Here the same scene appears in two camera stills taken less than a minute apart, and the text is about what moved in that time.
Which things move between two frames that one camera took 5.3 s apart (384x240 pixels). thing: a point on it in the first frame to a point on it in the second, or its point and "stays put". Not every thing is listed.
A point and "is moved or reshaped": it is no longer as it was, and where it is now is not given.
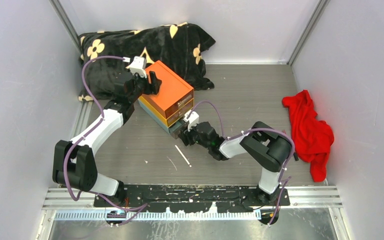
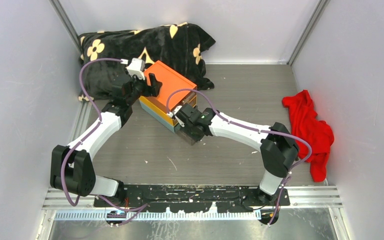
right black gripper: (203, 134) to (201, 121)
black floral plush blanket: (180, 47) stays put
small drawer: (175, 130) is moved or reshaped
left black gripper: (154, 85) stays put
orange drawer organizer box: (175, 99) stays put
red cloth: (312, 139) stays put
